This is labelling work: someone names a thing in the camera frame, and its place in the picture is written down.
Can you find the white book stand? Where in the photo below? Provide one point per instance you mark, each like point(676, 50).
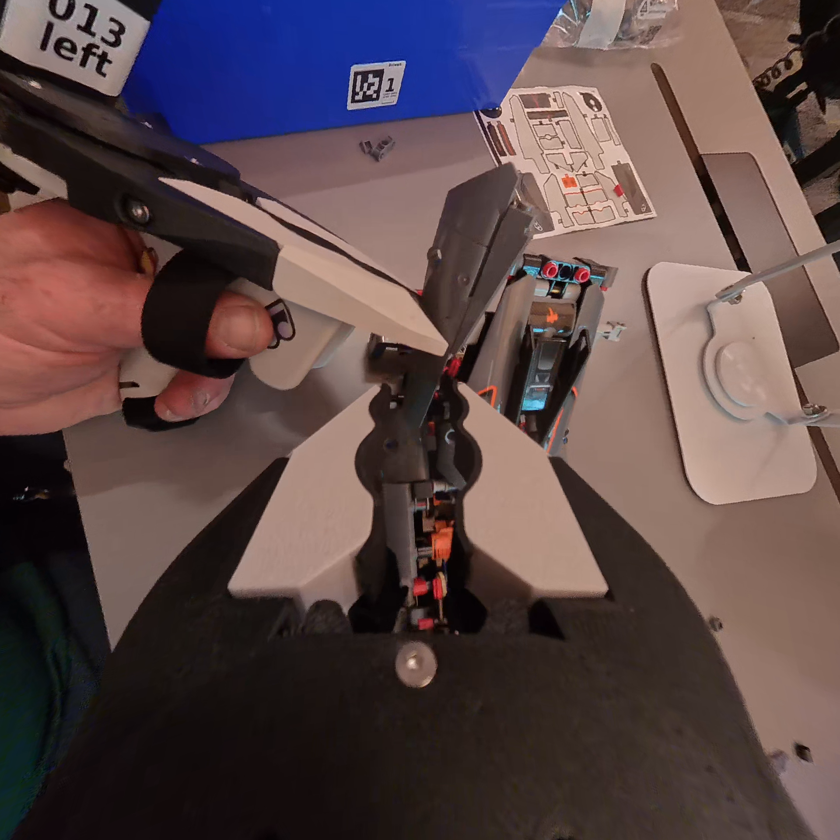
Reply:
point(741, 426)

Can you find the cluster of black lego pieces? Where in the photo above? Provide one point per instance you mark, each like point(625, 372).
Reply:
point(802, 752)

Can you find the blue bin with white label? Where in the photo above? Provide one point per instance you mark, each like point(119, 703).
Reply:
point(295, 52)

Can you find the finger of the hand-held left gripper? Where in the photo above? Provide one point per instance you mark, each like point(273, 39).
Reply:
point(262, 213)
point(354, 302)

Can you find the grey lego vehicle model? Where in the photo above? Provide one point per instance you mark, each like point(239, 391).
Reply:
point(551, 341)

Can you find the small grey lego connector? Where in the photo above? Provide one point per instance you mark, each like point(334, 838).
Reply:
point(377, 148)

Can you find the black desk mat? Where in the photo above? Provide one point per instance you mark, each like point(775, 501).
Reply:
point(754, 216)

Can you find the clear plastic parts bag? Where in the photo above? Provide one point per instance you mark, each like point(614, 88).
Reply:
point(610, 23)

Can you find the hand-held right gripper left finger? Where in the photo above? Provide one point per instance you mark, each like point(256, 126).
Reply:
point(302, 525)

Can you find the white sticker sheet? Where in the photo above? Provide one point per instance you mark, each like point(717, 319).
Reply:
point(571, 157)

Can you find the grey lego wing assembly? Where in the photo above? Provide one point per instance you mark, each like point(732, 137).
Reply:
point(472, 249)

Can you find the person's left hand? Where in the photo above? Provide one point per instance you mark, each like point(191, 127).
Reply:
point(65, 315)

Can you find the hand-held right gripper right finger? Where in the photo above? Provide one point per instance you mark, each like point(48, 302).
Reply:
point(538, 525)

